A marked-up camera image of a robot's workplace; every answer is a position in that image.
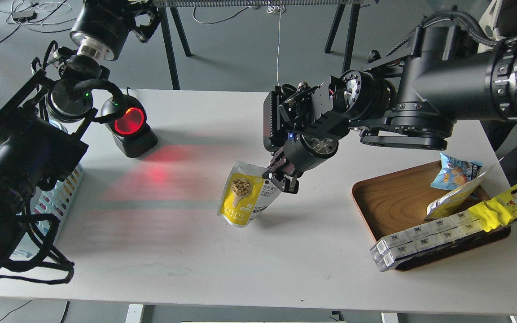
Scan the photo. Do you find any yellow cartoon snack bag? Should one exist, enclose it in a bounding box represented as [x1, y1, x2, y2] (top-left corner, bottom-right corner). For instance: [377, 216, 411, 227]
[467, 184, 517, 232]

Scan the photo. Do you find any white hanging cord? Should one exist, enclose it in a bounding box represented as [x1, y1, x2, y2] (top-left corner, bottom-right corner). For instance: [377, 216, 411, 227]
[267, 4, 286, 86]

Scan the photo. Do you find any black trestle table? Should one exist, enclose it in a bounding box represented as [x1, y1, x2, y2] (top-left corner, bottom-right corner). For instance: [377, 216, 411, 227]
[163, 2, 362, 92]

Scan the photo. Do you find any light blue plastic basket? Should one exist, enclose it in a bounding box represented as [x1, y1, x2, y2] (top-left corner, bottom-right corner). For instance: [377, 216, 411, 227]
[10, 164, 84, 261]

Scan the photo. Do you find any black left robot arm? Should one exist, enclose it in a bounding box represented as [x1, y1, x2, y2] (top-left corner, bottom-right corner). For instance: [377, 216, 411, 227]
[0, 0, 162, 284]

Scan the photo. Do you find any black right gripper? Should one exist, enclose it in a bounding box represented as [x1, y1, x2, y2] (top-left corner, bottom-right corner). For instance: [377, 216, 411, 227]
[262, 75, 358, 194]

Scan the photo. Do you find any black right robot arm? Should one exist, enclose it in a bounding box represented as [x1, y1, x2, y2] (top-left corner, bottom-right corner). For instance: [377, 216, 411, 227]
[262, 9, 517, 194]

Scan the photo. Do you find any yellow white snack pouch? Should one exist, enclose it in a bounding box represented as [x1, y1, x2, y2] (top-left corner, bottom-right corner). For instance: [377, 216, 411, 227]
[217, 161, 281, 227]

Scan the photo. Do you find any brown wooden tray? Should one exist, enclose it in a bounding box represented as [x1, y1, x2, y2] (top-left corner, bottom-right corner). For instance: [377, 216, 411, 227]
[351, 161, 511, 271]

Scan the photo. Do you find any floor cables and power strip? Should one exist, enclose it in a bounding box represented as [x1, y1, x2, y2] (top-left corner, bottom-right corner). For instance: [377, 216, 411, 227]
[0, 0, 84, 61]

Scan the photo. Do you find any blue snack bag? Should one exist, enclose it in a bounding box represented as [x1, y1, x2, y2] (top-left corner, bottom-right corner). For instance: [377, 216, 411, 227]
[430, 153, 483, 191]

